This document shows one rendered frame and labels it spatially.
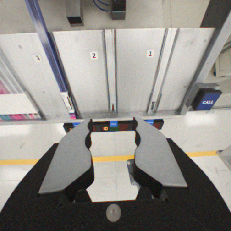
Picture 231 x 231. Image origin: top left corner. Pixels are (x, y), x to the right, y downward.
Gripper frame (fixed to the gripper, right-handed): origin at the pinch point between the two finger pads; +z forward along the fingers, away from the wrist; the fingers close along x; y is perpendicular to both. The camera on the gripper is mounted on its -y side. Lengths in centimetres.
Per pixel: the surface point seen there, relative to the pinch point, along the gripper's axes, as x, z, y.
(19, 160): -93, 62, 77
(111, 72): -0.1, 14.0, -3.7
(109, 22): -0.3, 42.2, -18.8
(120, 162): 5, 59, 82
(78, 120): -9.7, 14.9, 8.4
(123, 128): 3.2, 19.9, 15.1
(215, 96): 22.2, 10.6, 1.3
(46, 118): -18.5, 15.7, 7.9
